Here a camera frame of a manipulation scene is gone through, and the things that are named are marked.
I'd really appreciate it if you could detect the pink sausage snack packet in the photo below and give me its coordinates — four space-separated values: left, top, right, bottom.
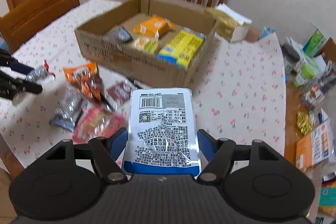
72 106 126 144

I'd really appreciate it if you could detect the silver dark snack packet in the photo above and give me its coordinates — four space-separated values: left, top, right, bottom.
49 85 83 132

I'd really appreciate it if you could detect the white blue snack packet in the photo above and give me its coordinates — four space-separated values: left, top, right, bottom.
122 88 201 177

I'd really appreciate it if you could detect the maroon pig snack packet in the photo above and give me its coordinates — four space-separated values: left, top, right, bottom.
105 78 143 109

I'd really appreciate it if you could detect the orange brown snack packet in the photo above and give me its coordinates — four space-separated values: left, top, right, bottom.
63 62 103 103

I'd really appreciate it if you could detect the small silver packet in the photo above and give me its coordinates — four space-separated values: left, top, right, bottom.
26 60 56 84

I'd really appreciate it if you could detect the wooden chair at left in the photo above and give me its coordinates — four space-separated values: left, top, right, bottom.
1 0 80 53

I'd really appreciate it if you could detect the cherry print tablecloth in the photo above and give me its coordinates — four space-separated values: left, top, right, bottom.
1 0 286 166

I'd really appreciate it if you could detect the gold ornament coaster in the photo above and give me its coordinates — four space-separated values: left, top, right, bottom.
296 111 315 136

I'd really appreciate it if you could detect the orange labelled box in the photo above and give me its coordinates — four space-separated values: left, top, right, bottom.
295 118 335 170

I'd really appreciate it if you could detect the yellow snack packet in box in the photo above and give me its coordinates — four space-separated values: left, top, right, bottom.
157 28 207 69

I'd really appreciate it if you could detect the yellow cheese snack packet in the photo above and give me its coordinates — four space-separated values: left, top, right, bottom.
132 37 159 55

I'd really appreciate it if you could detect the green lid bottle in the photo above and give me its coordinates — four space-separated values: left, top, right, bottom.
293 64 316 88

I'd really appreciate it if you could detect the dark lid glass jar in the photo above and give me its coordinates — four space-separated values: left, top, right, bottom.
281 44 300 75

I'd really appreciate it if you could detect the cardboard box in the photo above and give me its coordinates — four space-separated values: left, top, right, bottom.
75 0 217 88

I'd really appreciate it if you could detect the clear jar with pens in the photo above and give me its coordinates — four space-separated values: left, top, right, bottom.
301 63 335 111

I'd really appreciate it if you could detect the yellow tissue pack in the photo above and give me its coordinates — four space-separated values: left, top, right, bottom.
205 3 252 42

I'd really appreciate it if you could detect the light blue small box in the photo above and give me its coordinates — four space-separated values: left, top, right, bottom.
258 27 275 40

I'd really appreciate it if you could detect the orange snack packet in box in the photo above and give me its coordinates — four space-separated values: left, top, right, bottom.
133 15 175 40

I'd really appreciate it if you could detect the green white carton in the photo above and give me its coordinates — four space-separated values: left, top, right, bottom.
302 27 326 57

